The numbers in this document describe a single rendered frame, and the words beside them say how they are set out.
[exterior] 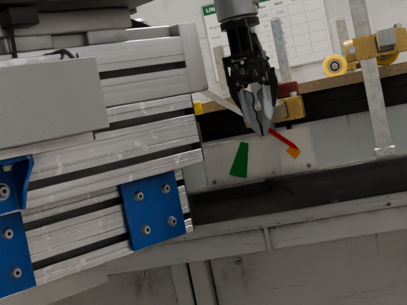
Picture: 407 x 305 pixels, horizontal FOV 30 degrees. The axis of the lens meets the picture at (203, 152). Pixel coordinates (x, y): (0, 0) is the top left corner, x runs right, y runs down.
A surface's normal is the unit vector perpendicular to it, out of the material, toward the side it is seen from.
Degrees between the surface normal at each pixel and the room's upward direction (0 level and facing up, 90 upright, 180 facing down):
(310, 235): 90
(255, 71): 90
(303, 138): 90
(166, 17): 90
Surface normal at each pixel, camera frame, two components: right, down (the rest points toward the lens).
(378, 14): -0.26, 0.11
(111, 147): 0.69, -0.10
